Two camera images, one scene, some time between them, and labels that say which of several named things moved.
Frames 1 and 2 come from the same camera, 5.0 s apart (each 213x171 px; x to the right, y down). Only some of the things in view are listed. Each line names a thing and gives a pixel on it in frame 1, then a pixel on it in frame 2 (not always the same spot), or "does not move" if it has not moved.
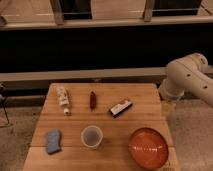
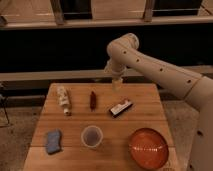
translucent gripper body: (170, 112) to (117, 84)
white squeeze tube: (63, 99) does not move
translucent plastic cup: (91, 136) does not move
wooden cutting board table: (88, 126) does not move
